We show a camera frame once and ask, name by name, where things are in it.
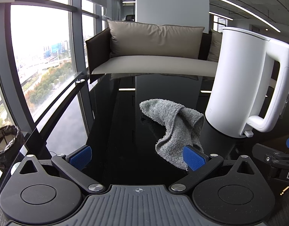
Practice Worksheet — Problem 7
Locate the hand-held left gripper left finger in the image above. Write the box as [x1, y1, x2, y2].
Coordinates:
[18, 145, 105, 195]

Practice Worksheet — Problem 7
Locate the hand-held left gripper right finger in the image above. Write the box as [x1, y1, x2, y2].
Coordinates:
[169, 145, 255, 195]

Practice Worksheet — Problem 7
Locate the grey fluffy cloth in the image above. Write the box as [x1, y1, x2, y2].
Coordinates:
[139, 98, 205, 171]

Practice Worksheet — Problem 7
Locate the white electric kettle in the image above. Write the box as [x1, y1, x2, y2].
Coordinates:
[205, 27, 289, 138]

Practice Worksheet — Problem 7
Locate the trash bin with black bag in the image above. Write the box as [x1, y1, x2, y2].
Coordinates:
[0, 125, 25, 173]

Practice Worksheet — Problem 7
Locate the beige and brown sofa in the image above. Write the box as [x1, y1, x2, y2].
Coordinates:
[85, 19, 230, 84]

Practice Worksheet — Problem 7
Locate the beige sofa cushion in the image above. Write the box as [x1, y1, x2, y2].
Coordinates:
[207, 29, 223, 63]
[107, 19, 205, 59]

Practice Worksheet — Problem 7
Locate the large glass window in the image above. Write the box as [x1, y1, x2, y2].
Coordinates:
[0, 0, 107, 170]

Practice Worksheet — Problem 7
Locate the long ceiling light strip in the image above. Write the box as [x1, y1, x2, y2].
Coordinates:
[209, 0, 281, 32]

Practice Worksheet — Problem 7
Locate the short ceiling light strip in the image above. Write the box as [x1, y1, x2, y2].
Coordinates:
[209, 11, 232, 20]

